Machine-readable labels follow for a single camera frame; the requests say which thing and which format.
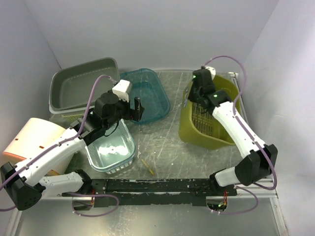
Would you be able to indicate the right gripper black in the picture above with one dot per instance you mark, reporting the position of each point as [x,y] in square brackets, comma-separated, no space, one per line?
[190,97]

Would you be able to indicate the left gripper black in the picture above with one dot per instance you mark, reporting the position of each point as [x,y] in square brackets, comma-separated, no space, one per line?
[138,112]

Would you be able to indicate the olive green plastic basket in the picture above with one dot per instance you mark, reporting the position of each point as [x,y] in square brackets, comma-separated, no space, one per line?
[200,128]

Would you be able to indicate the light blue perforated basket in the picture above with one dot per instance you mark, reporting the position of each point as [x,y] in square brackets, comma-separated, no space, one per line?
[114,151]

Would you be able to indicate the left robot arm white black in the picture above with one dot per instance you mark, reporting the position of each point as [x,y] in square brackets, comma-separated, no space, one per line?
[26,182]

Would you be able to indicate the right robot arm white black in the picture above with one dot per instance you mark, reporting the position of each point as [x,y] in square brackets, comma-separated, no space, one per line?
[258,158]

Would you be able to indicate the teal transparent plastic tub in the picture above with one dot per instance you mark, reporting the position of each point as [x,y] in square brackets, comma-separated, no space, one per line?
[147,86]

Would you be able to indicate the small wooden stick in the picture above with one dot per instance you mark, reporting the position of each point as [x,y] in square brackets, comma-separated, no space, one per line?
[147,166]

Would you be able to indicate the pale yellow perforated basket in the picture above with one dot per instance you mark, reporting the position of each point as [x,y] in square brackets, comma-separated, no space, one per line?
[73,114]

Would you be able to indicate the grey plastic tub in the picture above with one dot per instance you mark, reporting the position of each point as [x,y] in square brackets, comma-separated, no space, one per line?
[71,87]

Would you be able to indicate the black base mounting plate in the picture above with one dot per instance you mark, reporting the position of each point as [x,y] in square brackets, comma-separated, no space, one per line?
[136,192]

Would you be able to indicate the cream cylindrical appliance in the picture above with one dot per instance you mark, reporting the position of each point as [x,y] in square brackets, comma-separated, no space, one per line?
[36,135]

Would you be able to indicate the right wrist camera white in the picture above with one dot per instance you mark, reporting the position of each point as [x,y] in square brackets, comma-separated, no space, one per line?
[211,70]

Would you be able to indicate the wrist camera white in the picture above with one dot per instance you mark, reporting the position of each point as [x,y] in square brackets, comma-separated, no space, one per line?
[122,90]
[211,70]

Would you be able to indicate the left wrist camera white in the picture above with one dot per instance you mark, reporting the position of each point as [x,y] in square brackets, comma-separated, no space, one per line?
[122,90]

